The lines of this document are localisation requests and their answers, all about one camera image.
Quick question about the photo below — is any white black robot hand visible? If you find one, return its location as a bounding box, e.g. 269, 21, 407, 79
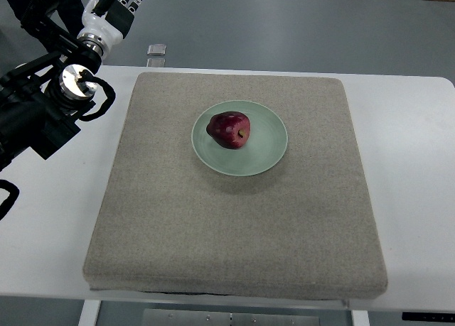
77, 0, 143, 45

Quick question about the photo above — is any red apple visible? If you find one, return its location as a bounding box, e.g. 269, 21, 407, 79
206, 112, 251, 149

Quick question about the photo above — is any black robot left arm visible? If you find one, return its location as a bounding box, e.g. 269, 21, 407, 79
1, 0, 143, 168

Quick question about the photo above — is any upper metal floor plate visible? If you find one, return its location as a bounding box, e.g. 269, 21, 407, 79
146, 43, 166, 56

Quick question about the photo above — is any metal floor plate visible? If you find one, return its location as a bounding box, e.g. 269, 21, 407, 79
146, 43, 166, 56
146, 58, 166, 67

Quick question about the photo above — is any lower metal floor plate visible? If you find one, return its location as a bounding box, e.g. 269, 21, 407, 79
146, 58, 166, 67

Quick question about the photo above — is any light green plate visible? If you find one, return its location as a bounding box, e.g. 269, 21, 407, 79
191, 100, 288, 176

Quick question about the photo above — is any bystander in dark trousers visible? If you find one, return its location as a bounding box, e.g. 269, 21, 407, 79
6, 0, 84, 37

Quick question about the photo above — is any beige fabric cushion mat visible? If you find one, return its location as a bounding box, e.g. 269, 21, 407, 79
83, 72, 387, 300

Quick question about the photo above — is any black table control panel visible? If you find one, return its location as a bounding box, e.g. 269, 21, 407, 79
402, 312, 455, 323

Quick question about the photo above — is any metal table base plate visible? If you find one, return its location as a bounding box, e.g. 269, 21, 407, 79
141, 309, 321, 326

